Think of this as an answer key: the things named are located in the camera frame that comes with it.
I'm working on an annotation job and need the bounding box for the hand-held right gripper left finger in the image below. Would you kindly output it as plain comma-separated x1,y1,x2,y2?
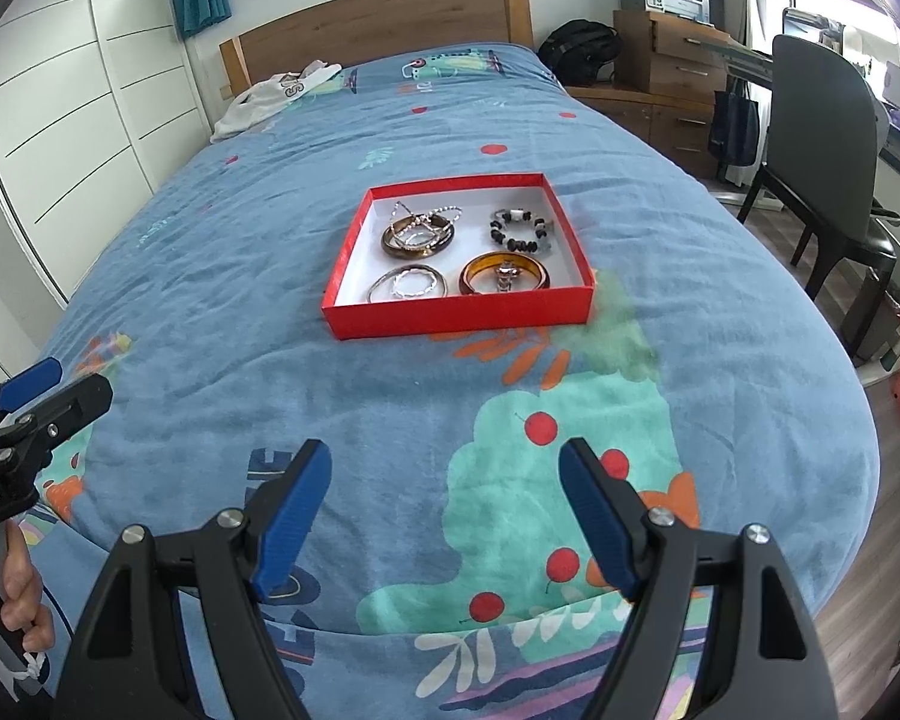
52,439,332,720

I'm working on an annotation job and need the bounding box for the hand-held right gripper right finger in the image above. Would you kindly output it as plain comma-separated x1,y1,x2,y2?
559,437,822,720

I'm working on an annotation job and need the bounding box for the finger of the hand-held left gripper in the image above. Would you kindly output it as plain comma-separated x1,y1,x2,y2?
0,356,65,425
0,373,113,481

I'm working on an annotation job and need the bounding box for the thin silver bangle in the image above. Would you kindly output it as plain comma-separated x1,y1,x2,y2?
366,264,449,306

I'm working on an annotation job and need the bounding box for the red jewelry box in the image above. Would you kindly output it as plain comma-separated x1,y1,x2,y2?
321,171,597,342

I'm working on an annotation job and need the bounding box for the amber resin bangle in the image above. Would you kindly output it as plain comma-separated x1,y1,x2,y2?
459,252,552,297

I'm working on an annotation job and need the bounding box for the dark beaded bracelet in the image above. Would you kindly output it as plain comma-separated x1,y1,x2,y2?
486,204,556,256

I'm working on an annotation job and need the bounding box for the dark brown bangle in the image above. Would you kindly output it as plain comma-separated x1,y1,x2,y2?
380,214,456,262

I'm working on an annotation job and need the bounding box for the silver and pearl necklace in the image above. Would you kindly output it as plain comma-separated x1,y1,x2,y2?
386,199,466,252

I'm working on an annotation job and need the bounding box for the person's left hand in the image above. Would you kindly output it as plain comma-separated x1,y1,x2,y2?
0,521,57,653

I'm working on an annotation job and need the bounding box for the white wardrobe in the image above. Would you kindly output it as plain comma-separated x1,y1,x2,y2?
0,0,218,406

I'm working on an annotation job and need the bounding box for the white garment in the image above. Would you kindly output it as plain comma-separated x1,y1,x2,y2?
210,60,344,143

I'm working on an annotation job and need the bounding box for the dark blue bag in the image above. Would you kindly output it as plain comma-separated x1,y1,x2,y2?
709,86,762,166

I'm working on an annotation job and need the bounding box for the dark grey chair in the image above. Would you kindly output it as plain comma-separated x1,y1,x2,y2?
736,34,900,299

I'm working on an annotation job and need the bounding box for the wooden drawer cabinet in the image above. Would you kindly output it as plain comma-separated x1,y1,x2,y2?
566,9,751,179

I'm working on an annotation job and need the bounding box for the black backpack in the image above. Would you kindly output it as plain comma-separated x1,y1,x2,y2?
536,19,622,89

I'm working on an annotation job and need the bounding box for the wooden headboard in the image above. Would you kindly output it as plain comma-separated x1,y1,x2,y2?
219,0,535,95

